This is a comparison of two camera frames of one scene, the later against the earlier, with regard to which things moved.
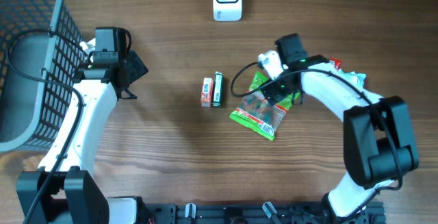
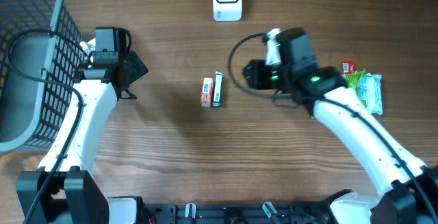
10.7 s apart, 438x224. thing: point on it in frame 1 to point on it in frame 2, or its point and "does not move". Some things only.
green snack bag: [256, 112] to [352, 79]
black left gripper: [137, 67] does not move
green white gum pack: [218, 90] does not move
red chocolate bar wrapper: [338, 64] to [348, 67]
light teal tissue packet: [358, 79] to [369, 92]
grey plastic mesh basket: [42, 50] does not move
